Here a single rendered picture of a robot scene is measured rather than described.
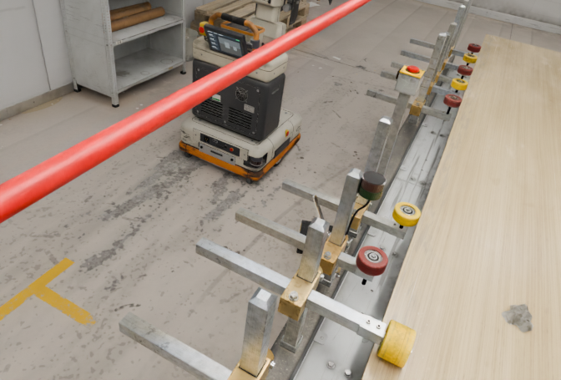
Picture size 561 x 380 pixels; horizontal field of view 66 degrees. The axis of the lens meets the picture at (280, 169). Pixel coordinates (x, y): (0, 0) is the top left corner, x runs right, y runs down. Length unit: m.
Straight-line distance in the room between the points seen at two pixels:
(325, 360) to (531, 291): 0.57
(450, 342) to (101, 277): 1.67
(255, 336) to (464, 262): 0.71
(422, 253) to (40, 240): 1.92
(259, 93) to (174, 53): 1.85
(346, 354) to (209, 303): 0.97
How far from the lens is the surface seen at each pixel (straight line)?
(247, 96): 2.59
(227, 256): 1.03
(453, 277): 1.24
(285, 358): 1.19
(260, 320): 0.72
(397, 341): 0.95
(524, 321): 1.23
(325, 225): 0.89
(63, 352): 2.09
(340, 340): 1.35
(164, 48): 4.33
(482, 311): 1.20
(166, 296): 2.18
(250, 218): 1.28
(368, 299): 1.47
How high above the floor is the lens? 1.71
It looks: 35 degrees down
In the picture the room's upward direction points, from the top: 9 degrees clockwise
